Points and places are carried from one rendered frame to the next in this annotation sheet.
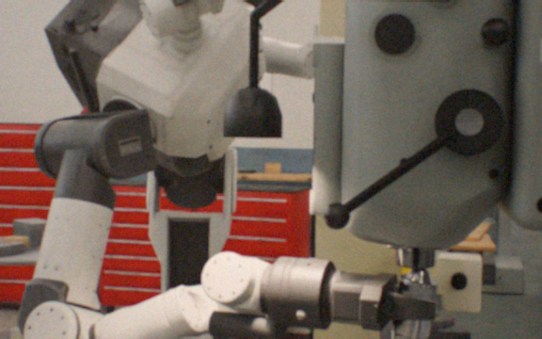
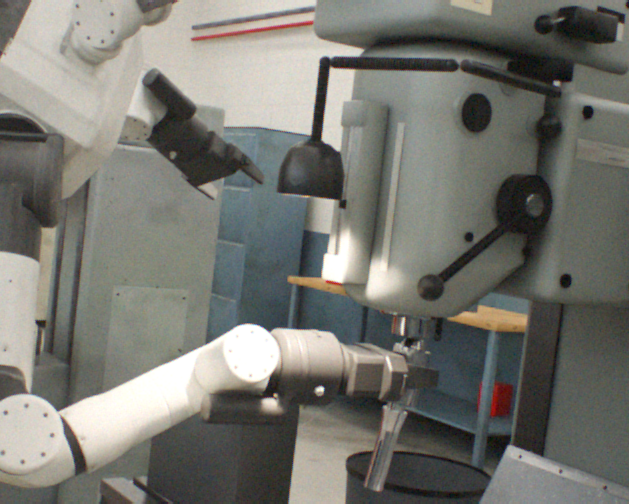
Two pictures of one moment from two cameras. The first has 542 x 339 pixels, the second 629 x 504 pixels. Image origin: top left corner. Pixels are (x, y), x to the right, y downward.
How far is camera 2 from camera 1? 82 cm
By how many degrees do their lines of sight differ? 45
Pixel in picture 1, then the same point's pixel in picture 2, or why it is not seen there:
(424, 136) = (484, 212)
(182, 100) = (104, 128)
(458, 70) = (513, 154)
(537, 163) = (564, 244)
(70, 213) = (12, 272)
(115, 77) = (16, 84)
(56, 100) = not seen: outside the picture
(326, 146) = (363, 211)
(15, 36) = not seen: outside the picture
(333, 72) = (377, 134)
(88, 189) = (29, 241)
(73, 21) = not seen: outside the picture
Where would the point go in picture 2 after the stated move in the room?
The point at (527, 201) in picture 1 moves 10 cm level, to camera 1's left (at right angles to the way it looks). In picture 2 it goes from (554, 277) to (506, 274)
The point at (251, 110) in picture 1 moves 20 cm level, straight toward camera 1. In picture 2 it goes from (334, 169) to (491, 182)
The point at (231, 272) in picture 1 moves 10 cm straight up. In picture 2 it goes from (258, 347) to (269, 257)
